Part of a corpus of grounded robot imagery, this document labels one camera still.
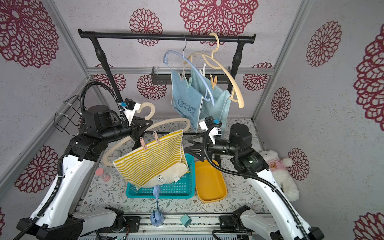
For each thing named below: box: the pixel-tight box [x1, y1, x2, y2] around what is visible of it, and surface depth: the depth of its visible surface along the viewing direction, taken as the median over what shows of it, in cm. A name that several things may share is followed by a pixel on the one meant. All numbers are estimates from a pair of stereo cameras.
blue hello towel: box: [171, 69, 204, 133], surface depth 76 cm
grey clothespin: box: [178, 69, 187, 83], surface depth 69 cm
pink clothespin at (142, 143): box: [139, 136, 148, 151], surface depth 67 cm
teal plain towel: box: [195, 69, 232, 138], surface depth 65 cm
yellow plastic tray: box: [195, 159, 228, 203], surface depth 89 cm
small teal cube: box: [180, 214, 192, 227], surface depth 76 cm
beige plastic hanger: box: [184, 32, 245, 109], surface depth 58 cm
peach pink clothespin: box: [153, 130, 160, 145], surface depth 69 cm
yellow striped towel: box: [113, 129, 190, 190], surface depth 78 cm
